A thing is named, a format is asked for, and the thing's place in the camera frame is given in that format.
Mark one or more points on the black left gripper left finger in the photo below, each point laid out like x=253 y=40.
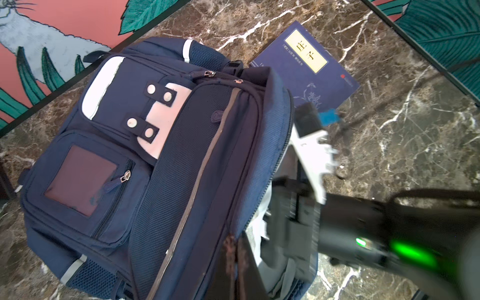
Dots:
x=223 y=281

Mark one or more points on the navy blue school backpack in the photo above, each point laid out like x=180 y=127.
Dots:
x=170 y=149

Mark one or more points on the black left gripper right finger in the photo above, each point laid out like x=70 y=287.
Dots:
x=249 y=283

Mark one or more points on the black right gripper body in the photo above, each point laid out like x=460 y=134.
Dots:
x=349 y=230

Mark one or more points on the purple book yellow label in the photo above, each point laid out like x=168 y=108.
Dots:
x=307 y=69

